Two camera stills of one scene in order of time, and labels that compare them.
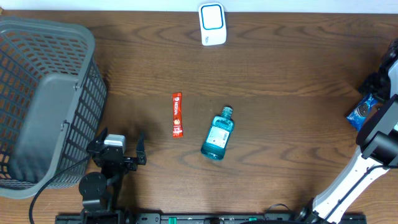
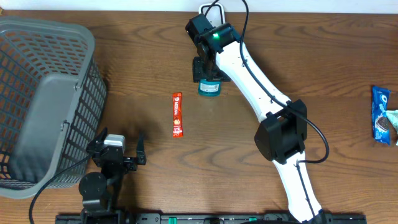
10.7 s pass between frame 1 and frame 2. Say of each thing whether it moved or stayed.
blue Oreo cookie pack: moved
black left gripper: stayed
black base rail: stayed
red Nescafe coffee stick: stayed
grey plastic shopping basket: stayed
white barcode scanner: stayed
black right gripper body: moved
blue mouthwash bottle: moved
